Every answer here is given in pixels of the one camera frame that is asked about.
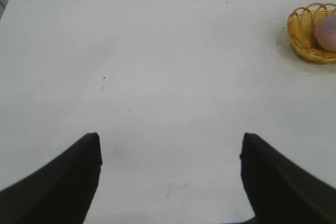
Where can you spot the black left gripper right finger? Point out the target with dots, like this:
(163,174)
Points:
(283,192)

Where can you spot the pink peach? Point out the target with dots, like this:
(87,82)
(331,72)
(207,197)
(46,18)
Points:
(326,33)

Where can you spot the yellow woven wicker basket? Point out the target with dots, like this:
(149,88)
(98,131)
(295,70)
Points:
(302,32)

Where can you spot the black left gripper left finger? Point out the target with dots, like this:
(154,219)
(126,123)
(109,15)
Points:
(52,192)

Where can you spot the transparent round plastic coaster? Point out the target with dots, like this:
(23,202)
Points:
(284,51)

